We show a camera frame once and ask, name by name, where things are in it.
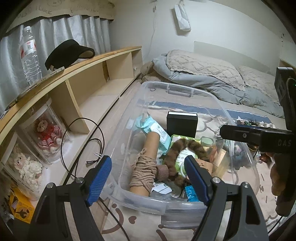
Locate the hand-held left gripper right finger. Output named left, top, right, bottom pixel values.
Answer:
left=184, top=155, right=270, bottom=241

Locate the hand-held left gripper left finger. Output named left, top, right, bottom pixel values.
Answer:
left=28, top=155, right=112, bottom=241

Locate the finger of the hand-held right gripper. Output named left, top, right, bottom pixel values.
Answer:
left=220, top=125, right=262, bottom=146

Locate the blue foil packet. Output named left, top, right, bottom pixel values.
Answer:
left=184, top=185, right=204, bottom=202

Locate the twine roll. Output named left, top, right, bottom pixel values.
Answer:
left=129, top=132, right=162, bottom=197

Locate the clear plastic storage box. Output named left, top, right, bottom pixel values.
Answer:
left=105, top=81, right=259, bottom=229

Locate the person's right hand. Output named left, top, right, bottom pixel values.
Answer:
left=266, top=152, right=294, bottom=197

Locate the brown fur piece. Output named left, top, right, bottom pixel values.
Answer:
left=156, top=137, right=211, bottom=186

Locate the pale green tape roll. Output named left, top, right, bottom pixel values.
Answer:
left=199, top=136, right=214, bottom=146

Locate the printed cartoon blanket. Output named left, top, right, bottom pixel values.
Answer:
left=102, top=102, right=285, bottom=241

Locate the black gift box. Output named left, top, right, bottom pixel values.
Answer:
left=166, top=111, right=199, bottom=139

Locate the grey duvet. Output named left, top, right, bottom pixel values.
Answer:
left=151, top=53, right=285, bottom=118

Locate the beige quilted pillow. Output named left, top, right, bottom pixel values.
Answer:
left=236, top=65, right=281, bottom=105
left=166, top=49, right=246, bottom=91

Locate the teal wet wipes pack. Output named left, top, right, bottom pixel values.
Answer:
left=134, top=115, right=173, bottom=156

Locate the doll in red dress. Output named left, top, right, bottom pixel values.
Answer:
left=35, top=118, right=63, bottom=154

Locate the doll in white dress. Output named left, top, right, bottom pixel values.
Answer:
left=6, top=144, right=43, bottom=190

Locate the white headboard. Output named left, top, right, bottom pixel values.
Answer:
left=194, top=41, right=277, bottom=75

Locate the yellow cardboard box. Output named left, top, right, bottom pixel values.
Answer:
left=9, top=186, right=35, bottom=224

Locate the clear doll display case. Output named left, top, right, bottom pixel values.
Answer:
left=20, top=97, right=70, bottom=165

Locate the white doll in case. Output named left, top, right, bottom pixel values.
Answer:
left=0, top=132, right=44, bottom=201

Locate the wooden bedside shelf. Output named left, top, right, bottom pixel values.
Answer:
left=0, top=46, right=142, bottom=167

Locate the grey tablet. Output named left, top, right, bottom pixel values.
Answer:
left=5, top=66, right=65, bottom=110

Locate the black visor cap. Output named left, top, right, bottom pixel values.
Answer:
left=45, top=39, right=96, bottom=70

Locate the white hanging paper bag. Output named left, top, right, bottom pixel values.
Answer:
left=174, top=3, right=191, bottom=30

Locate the clear water bottle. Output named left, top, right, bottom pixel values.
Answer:
left=19, top=26, right=43, bottom=86

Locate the grey curtain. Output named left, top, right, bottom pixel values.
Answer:
left=0, top=16, right=111, bottom=112

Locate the beige printed valance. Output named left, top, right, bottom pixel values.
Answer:
left=5, top=0, right=116, bottom=35

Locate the black cable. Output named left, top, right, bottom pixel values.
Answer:
left=60, top=118, right=131, bottom=241

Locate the white wall cord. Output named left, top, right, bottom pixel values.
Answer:
left=148, top=0, right=159, bottom=50

